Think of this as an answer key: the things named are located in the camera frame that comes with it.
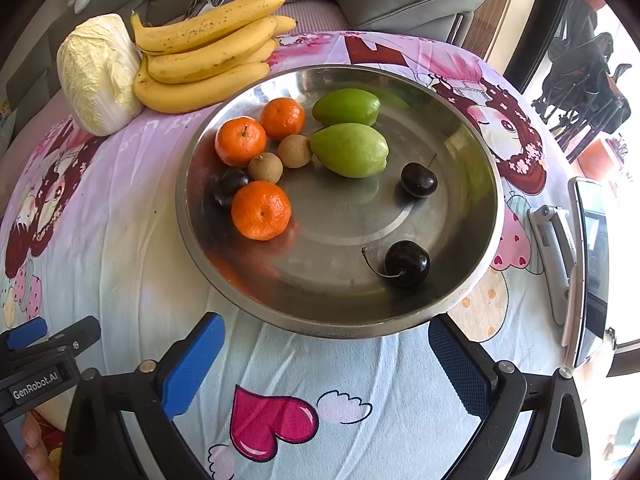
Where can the orange plastic object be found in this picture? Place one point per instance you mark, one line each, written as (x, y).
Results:
(600, 155)

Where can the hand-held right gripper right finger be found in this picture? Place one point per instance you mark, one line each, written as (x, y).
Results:
(457, 367)

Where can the black folded stroller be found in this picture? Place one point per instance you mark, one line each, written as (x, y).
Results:
(590, 90)

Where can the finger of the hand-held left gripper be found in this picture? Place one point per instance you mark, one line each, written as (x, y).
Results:
(25, 334)
(80, 332)

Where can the orange tangerine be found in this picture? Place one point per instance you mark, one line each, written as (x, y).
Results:
(261, 210)
(283, 118)
(241, 141)

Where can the person's left hand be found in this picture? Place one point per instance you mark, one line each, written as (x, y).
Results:
(42, 455)

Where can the green jujube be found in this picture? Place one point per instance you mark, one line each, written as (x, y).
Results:
(345, 106)
(350, 150)

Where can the dark cherry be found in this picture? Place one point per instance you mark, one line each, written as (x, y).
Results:
(230, 185)
(419, 181)
(407, 262)

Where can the round steel plate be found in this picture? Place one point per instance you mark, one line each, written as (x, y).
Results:
(340, 240)

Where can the napa cabbage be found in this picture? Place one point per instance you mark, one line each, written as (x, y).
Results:
(97, 75)

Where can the red patterned cloth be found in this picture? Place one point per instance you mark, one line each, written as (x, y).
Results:
(45, 420)

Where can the brown longan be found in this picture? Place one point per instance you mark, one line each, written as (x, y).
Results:
(295, 151)
(265, 167)

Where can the cartoon printed blanket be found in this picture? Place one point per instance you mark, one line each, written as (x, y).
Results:
(125, 270)

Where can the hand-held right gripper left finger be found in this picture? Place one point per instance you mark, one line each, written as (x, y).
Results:
(195, 365)

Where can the silver phone stand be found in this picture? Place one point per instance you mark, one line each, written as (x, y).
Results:
(550, 255)

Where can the yellow banana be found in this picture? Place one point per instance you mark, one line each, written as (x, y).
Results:
(265, 50)
(286, 25)
(210, 60)
(200, 92)
(210, 22)

